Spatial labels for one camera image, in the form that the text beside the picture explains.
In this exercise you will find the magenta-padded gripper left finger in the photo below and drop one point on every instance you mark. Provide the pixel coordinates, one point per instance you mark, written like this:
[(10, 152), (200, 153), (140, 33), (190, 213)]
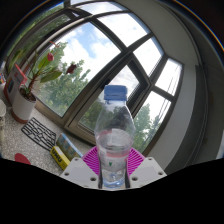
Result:
[(78, 171)]

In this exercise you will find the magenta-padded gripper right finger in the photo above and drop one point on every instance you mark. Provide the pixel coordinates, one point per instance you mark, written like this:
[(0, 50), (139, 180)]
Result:
[(148, 171)]

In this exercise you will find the black grid trivet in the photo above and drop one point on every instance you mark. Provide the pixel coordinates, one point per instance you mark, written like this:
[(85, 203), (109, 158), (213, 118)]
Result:
[(38, 133)]

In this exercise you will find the long yellow box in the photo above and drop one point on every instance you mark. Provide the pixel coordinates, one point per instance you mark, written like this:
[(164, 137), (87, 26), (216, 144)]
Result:
[(60, 159)]

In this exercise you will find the light blue patterned box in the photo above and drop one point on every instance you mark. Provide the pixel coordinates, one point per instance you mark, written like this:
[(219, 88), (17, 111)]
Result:
[(68, 146)]

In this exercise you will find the clear water bottle blue cap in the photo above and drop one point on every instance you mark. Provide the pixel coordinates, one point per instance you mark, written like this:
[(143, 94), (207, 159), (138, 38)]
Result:
[(114, 143)]

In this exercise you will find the potted plant in white pot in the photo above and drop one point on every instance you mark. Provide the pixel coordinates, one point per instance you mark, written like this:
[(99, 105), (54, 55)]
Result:
[(23, 106)]

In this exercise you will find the red and white carton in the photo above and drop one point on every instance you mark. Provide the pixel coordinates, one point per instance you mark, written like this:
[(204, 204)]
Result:
[(13, 85)]

